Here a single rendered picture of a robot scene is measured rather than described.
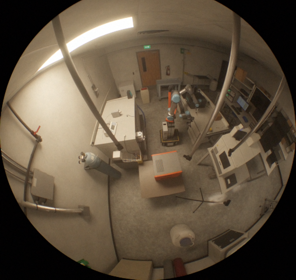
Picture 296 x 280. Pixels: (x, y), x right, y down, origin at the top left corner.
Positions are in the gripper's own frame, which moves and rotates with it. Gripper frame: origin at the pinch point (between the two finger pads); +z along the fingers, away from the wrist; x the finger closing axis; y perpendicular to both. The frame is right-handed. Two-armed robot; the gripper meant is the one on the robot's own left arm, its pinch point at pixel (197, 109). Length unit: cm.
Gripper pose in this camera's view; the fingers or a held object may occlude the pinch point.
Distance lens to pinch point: 250.2
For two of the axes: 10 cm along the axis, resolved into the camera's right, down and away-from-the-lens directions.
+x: -9.9, 0.3, 1.3
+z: 1.2, 5.9, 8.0
